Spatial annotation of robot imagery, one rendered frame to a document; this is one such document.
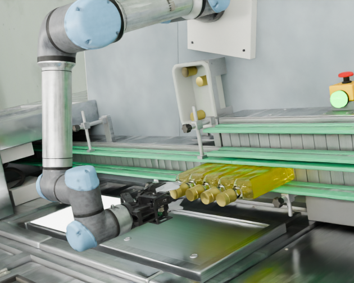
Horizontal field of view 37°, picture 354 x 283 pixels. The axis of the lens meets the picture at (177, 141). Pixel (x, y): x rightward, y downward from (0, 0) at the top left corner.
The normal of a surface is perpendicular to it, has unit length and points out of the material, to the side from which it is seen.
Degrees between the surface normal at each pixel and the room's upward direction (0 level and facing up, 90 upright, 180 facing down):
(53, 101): 52
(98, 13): 82
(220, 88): 90
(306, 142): 0
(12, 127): 90
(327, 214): 0
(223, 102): 90
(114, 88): 0
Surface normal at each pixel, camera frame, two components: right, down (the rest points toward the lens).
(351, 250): -0.19, -0.96
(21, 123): 0.67, 0.02
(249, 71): -0.72, 0.25
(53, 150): -0.04, 0.03
